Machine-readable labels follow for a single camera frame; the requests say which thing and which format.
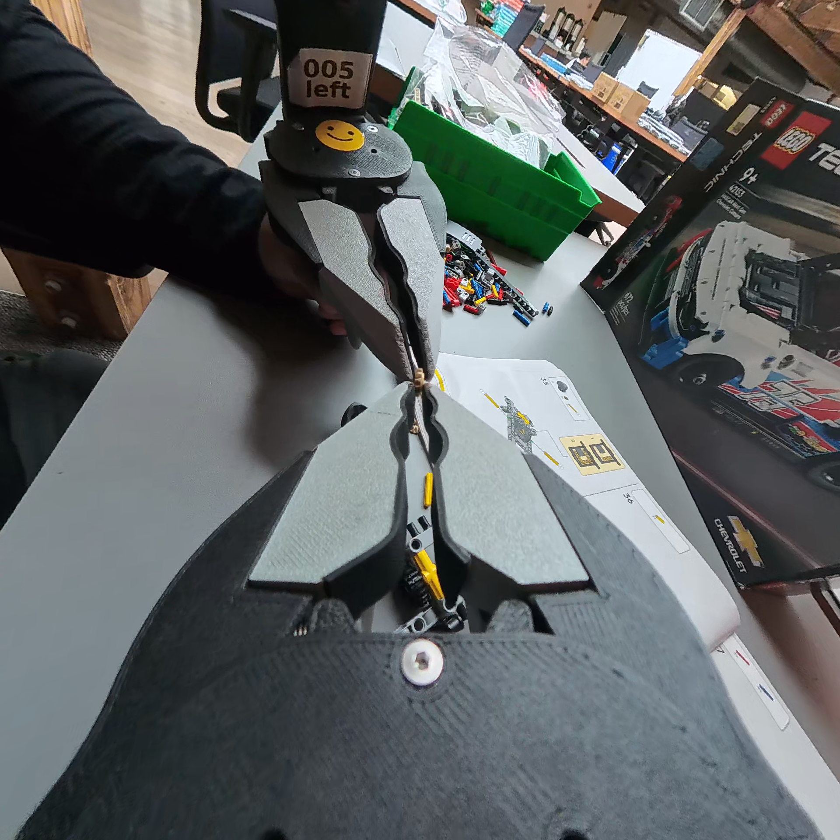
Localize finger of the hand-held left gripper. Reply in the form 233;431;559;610
377;196;444;388
298;200;421;385

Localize wooden table leg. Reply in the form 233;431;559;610
0;246;169;342

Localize green plastic bin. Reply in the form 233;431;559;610
392;98;602;263

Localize grey lego frame assembly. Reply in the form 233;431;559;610
392;517;468;635

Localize person's left hand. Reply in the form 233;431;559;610
256;213;349;339

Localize person's left forearm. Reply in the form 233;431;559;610
0;0;273;303

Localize cardboard box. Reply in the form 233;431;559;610
591;71;652;123

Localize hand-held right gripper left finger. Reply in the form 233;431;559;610
248;382;421;621

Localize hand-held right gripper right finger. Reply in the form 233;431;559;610
420;384;592;634

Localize white board panel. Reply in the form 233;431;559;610
622;29;703;94

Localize white instruction booklet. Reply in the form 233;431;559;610
433;352;791;731

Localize lego set box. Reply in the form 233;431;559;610
581;77;840;592

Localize pile of loose lego pieces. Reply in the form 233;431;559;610
441;226;555;327

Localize clear plastic bags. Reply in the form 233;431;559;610
400;26;567;173

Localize black office chair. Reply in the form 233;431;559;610
196;0;284;143

